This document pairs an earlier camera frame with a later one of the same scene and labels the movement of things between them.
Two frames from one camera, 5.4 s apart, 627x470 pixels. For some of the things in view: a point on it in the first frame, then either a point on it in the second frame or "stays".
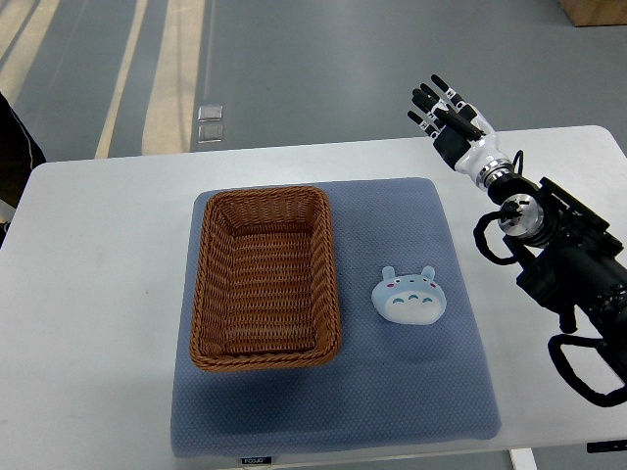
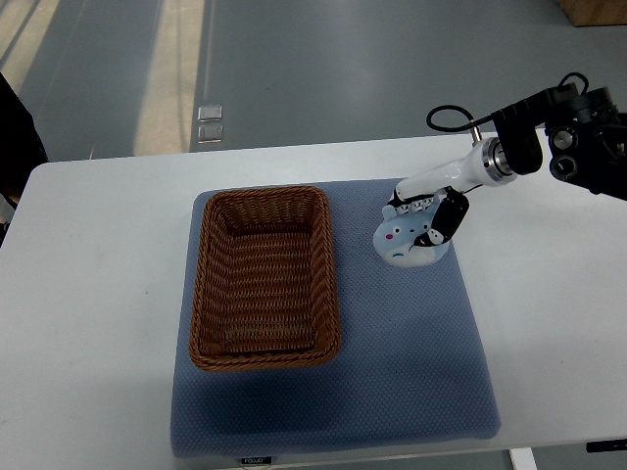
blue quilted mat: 393,384 stays
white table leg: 522,459 stays
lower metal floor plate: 210,133 stays
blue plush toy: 409,299 → 396,233
